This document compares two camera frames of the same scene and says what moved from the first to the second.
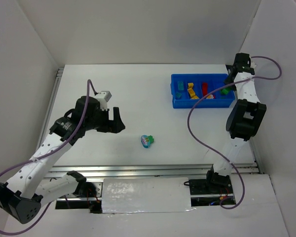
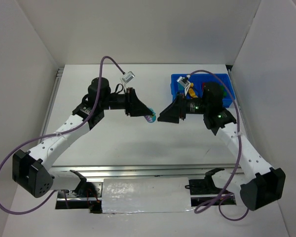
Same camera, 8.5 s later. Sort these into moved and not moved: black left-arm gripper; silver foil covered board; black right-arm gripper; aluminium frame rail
Moved: black right-arm gripper; black left-arm gripper
Not moved: aluminium frame rail; silver foil covered board
